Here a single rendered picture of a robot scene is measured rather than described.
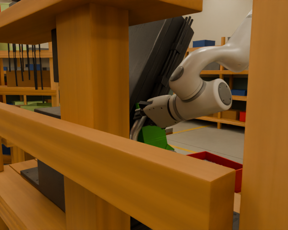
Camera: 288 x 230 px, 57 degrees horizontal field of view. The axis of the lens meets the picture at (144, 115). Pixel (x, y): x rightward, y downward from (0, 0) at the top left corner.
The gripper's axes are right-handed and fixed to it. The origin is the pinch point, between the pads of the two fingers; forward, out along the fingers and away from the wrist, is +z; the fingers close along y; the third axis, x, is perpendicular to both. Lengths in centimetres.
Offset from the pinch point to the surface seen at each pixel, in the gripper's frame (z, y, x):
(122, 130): -22.1, 16.1, 22.5
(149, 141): 3.5, -8.6, 2.7
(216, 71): 253, -278, -449
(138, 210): -37, 16, 39
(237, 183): 4, -65, -14
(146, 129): 3.2, -5.2, -0.1
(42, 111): 28.8, 22.5, 7.4
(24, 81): 275, 21, -119
